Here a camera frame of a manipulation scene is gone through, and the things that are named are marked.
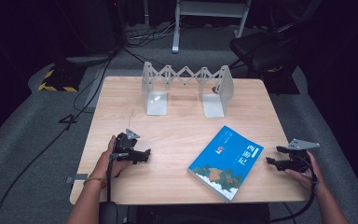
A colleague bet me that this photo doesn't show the grey expandable metal bookend rack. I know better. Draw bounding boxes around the grey expandable metal bookend rack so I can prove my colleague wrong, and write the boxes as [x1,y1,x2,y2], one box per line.
[141,61,235,119]

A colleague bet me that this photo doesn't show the left hand-held gripper cable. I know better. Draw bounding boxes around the left hand-held gripper cable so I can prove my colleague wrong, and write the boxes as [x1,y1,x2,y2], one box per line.
[105,153,116,203]

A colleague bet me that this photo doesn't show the white metal stand frame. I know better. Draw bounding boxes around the white metal stand frame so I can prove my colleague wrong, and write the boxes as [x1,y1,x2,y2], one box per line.
[171,0,253,54]

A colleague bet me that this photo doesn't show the hand-held gripper cable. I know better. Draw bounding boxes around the hand-held gripper cable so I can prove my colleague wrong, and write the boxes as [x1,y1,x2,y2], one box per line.
[269,153,320,224]
[105,153,116,203]

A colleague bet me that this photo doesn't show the person's right hand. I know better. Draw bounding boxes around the person's right hand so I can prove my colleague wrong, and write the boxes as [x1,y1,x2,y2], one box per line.
[284,150,324,190]

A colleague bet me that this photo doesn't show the person's left hand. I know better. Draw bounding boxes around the person's left hand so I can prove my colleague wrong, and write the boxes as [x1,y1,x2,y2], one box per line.
[90,135,131,185]

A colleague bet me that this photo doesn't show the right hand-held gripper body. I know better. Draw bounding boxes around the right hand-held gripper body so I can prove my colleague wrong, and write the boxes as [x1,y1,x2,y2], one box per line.
[283,138,321,173]

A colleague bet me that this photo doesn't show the red and gold bracelet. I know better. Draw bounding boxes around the red and gold bracelet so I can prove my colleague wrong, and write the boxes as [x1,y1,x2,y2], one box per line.
[83,176,107,189]

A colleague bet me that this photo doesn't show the grey stand base plate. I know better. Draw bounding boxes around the grey stand base plate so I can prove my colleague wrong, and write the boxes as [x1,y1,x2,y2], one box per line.
[65,53,115,65]

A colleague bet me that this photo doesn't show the black chair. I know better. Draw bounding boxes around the black chair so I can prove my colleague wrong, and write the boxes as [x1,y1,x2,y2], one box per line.
[228,18,311,78]

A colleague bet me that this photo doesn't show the long black floor cable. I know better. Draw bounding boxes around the long black floor cable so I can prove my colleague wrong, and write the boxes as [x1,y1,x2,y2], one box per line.
[0,52,117,224]

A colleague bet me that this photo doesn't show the right hand-held gripper cable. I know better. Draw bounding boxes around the right hand-held gripper cable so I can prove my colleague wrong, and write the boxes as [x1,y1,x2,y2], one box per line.
[269,153,320,224]

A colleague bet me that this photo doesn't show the blue book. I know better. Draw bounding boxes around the blue book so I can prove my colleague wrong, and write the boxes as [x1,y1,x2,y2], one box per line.
[186,125,265,203]

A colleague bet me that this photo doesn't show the yellow and black striped base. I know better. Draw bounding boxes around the yellow and black striped base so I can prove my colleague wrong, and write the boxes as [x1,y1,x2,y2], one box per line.
[37,63,87,92]

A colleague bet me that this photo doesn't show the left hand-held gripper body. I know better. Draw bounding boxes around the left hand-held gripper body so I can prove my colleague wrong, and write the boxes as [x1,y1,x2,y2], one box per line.
[113,128,141,162]

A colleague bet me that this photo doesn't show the bundle of floor cables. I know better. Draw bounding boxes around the bundle of floor cables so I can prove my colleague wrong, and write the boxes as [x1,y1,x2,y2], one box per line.
[122,21,181,49]

